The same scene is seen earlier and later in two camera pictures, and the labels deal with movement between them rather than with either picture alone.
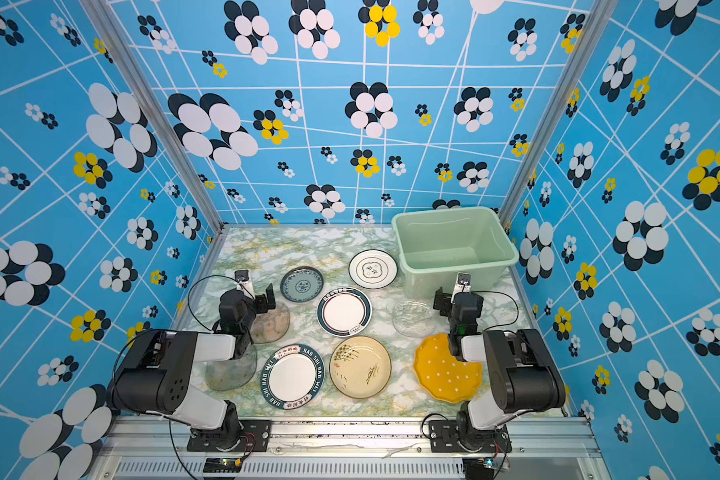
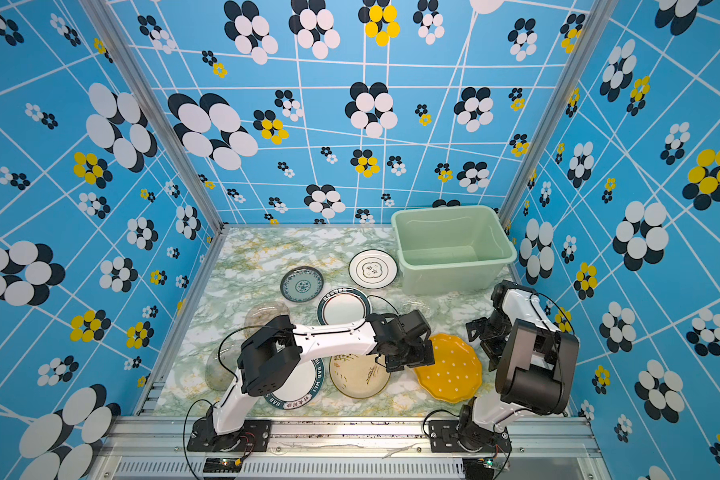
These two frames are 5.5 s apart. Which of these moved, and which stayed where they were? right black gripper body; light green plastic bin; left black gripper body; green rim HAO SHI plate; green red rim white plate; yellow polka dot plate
Moved: left black gripper body; right black gripper body
Stayed: green rim HAO SHI plate; green red rim white plate; yellow polka dot plate; light green plastic bin
